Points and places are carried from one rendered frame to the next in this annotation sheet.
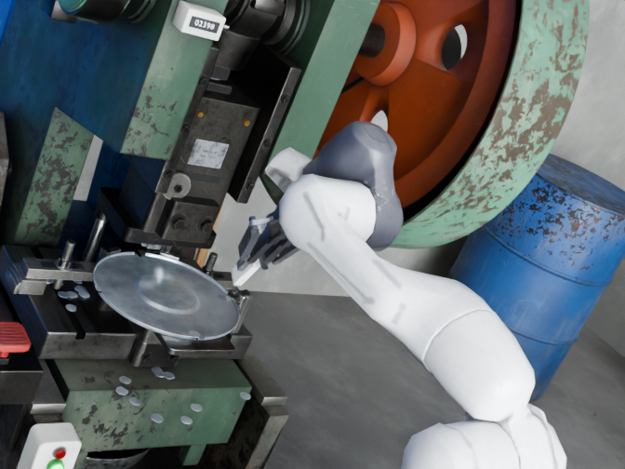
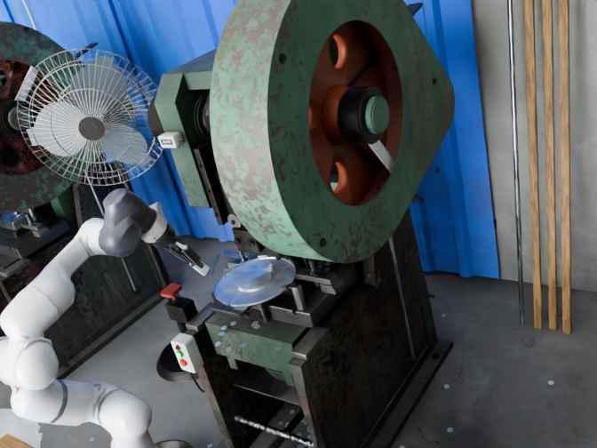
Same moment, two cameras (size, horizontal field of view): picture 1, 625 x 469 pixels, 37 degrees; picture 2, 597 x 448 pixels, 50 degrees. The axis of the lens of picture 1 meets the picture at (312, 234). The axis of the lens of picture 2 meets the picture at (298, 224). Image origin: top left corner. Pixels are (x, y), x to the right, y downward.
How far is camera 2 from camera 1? 2.31 m
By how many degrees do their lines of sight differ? 75
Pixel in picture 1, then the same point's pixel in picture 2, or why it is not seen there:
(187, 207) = (237, 232)
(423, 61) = not seen: hidden behind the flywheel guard
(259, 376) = (307, 340)
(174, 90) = (190, 173)
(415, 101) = not seen: hidden behind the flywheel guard
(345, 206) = (87, 233)
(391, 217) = (104, 238)
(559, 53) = (243, 118)
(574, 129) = not seen: outside the picture
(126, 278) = (248, 270)
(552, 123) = (263, 169)
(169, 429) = (263, 357)
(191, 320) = (242, 295)
